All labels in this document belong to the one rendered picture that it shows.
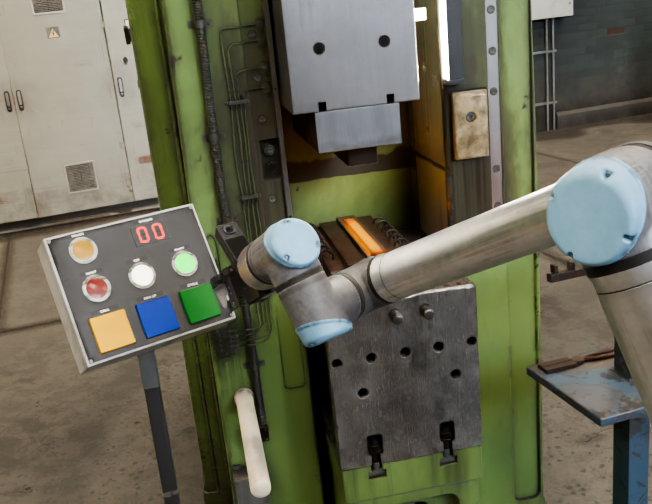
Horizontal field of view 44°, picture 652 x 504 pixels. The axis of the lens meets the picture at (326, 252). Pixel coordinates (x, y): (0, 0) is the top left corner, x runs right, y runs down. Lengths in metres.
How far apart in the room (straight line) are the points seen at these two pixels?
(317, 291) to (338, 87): 0.65
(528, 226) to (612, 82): 8.62
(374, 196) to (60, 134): 4.91
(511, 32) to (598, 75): 7.54
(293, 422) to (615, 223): 1.45
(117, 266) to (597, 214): 1.08
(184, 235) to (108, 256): 0.18
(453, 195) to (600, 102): 7.65
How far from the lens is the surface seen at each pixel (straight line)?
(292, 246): 1.34
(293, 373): 2.19
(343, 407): 2.03
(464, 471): 2.22
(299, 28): 1.85
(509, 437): 2.46
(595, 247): 0.97
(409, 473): 2.17
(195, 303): 1.76
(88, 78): 7.06
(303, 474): 2.34
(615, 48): 9.78
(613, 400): 1.95
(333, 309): 1.35
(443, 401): 2.09
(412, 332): 1.99
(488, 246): 1.25
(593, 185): 0.97
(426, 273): 1.33
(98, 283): 1.72
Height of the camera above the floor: 1.61
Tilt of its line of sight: 17 degrees down
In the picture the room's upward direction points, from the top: 6 degrees counter-clockwise
